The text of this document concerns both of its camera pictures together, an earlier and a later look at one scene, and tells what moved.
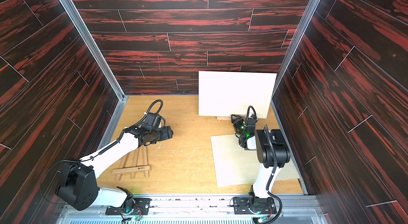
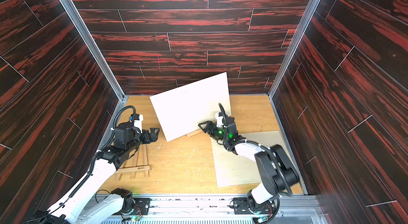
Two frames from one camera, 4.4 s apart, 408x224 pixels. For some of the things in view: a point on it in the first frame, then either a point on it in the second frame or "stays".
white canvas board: (224, 93) → (180, 110)
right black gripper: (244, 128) → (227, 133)
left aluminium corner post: (76, 19) stays
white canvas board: (234, 165) stays
